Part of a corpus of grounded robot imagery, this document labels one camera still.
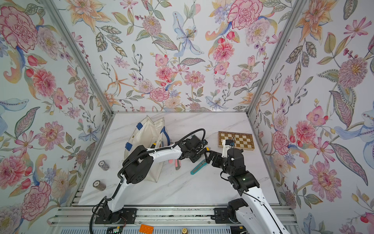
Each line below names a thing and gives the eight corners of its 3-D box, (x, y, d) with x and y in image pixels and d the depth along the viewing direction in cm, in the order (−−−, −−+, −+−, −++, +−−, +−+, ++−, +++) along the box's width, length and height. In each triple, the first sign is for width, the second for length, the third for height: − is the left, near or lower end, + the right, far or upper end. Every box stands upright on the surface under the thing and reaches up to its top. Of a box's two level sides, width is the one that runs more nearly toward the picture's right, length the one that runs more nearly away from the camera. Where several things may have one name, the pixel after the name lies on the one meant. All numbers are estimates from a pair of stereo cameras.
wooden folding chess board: (218, 147, 102) (219, 144, 100) (218, 133, 110) (218, 130, 108) (253, 151, 100) (254, 148, 98) (250, 136, 108) (251, 133, 106)
